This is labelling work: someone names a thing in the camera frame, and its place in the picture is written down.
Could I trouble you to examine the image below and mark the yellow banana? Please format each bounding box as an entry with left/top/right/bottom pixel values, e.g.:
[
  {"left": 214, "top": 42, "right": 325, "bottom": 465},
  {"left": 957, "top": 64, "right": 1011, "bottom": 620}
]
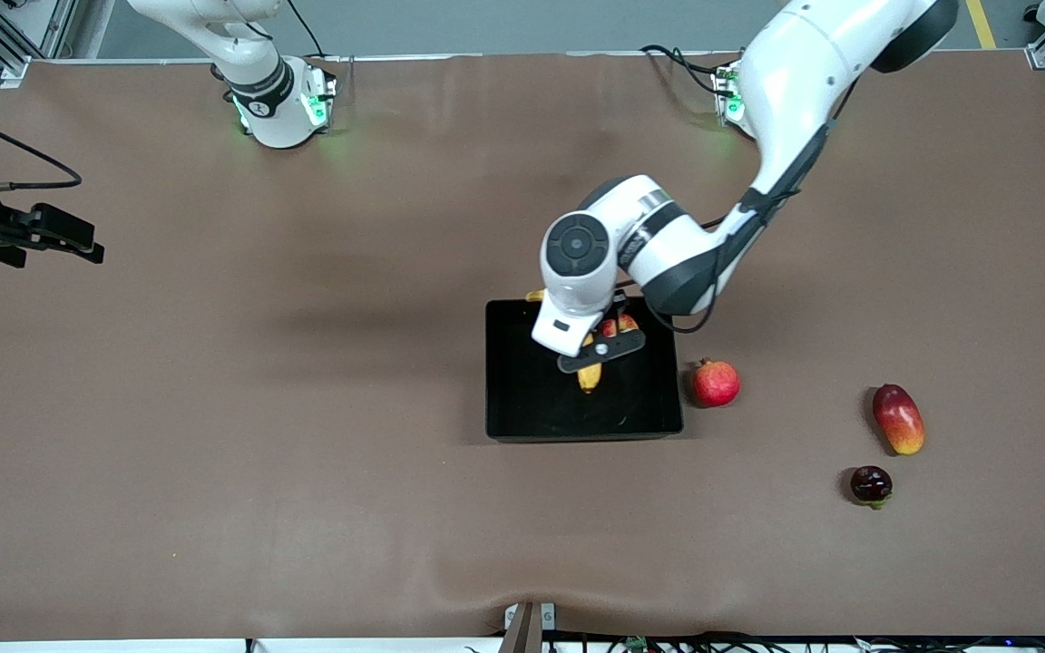
[{"left": 525, "top": 288, "right": 603, "bottom": 394}]

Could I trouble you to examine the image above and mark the black plastic box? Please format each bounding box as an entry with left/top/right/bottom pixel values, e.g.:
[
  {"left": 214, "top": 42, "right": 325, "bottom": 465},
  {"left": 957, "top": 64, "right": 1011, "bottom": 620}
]
[{"left": 484, "top": 297, "right": 685, "bottom": 443}]

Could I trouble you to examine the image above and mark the red pomegranate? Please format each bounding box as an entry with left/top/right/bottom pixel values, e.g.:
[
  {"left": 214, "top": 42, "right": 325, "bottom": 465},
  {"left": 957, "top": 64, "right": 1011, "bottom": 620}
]
[{"left": 691, "top": 357, "right": 742, "bottom": 409}]

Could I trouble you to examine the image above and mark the brown table cover sheet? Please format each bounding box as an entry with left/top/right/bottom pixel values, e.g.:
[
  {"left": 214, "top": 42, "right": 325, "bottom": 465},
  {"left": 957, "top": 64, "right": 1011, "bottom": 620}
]
[{"left": 0, "top": 50, "right": 1045, "bottom": 641}]

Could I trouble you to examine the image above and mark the metal table edge clamp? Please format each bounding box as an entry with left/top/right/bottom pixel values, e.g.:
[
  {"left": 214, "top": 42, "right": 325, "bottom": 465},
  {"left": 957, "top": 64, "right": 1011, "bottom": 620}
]
[{"left": 503, "top": 601, "right": 558, "bottom": 653}]

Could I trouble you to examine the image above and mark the dark purple mangosteen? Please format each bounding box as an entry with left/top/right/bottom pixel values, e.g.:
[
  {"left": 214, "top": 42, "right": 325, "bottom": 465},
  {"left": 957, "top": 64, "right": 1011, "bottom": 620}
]
[{"left": 850, "top": 465, "right": 894, "bottom": 511}]

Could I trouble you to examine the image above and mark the red yellow mango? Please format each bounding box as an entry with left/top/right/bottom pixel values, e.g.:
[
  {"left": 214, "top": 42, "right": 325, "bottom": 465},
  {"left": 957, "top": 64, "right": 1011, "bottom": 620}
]
[{"left": 872, "top": 384, "right": 926, "bottom": 456}]

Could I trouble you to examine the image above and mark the yellow floor tape strip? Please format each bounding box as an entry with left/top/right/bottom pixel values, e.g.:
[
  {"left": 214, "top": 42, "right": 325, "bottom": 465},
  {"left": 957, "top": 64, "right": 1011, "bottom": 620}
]
[{"left": 965, "top": 0, "right": 997, "bottom": 49}]

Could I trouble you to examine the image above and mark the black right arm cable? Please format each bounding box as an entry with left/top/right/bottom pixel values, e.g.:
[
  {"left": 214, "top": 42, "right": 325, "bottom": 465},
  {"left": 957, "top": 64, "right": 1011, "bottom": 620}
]
[{"left": 0, "top": 98, "right": 83, "bottom": 194}]

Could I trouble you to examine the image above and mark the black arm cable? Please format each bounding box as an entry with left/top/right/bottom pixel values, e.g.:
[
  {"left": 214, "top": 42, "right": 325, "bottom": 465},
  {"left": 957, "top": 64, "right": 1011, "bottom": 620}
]
[
  {"left": 615, "top": 113, "right": 843, "bottom": 335},
  {"left": 0, "top": 98, "right": 83, "bottom": 194}
]

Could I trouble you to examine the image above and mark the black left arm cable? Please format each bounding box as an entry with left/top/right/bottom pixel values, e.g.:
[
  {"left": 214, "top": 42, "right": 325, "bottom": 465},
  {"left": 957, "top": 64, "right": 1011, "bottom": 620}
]
[{"left": 615, "top": 113, "right": 843, "bottom": 335}]

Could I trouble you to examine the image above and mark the black left base cable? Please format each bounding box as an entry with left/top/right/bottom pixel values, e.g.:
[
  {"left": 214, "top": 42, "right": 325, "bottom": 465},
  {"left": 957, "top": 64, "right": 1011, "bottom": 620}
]
[{"left": 639, "top": 43, "right": 743, "bottom": 96}]

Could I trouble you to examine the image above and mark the black base cable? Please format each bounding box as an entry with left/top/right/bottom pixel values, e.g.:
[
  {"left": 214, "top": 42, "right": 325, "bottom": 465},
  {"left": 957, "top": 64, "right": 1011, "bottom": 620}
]
[
  {"left": 285, "top": 0, "right": 328, "bottom": 60},
  {"left": 639, "top": 43, "right": 743, "bottom": 96}
]

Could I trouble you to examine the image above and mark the black right base cable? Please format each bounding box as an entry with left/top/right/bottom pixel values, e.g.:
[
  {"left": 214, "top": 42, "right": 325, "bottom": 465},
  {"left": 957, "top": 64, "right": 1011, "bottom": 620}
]
[{"left": 285, "top": 0, "right": 328, "bottom": 60}]

